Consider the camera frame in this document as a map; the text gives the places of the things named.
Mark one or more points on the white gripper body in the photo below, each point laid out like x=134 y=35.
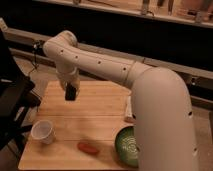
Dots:
x=69 y=78

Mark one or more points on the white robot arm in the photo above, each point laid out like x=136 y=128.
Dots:
x=160 y=102

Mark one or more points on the green ceramic plate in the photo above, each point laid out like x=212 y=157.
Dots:
x=125 y=146

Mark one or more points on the black office chair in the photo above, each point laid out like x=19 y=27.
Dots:
x=16 y=98

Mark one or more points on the orange carrot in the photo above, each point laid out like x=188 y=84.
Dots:
x=87 y=148

